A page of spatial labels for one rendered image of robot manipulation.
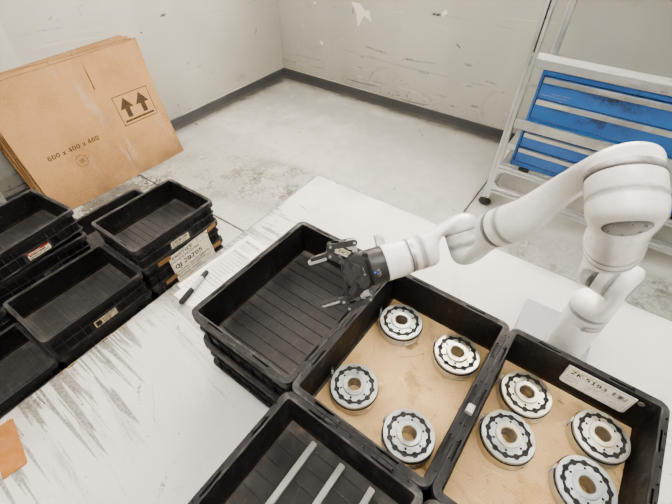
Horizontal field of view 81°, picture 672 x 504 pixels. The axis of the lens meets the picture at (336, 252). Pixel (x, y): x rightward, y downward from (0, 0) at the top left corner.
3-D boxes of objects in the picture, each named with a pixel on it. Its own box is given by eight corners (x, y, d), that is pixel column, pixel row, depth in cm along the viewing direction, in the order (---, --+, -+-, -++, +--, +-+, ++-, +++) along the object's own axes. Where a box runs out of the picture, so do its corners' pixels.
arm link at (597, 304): (658, 265, 81) (618, 314, 93) (611, 240, 86) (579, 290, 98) (636, 287, 77) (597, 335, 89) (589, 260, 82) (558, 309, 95)
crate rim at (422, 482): (392, 271, 100) (393, 265, 99) (508, 331, 88) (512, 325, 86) (288, 392, 78) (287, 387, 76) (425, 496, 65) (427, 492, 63)
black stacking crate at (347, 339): (389, 296, 107) (393, 267, 99) (495, 353, 94) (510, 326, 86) (293, 413, 84) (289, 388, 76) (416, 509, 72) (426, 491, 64)
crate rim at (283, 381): (302, 225, 113) (301, 219, 111) (392, 271, 100) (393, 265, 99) (190, 318, 90) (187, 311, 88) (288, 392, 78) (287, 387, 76)
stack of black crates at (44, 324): (129, 292, 193) (100, 242, 169) (169, 322, 181) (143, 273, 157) (48, 351, 170) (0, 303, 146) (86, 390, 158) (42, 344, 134)
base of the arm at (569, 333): (547, 327, 110) (571, 288, 97) (583, 340, 106) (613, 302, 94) (541, 353, 104) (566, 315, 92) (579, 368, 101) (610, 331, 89)
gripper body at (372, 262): (386, 247, 75) (339, 261, 75) (396, 287, 77) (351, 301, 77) (378, 238, 82) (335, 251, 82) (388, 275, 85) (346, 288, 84)
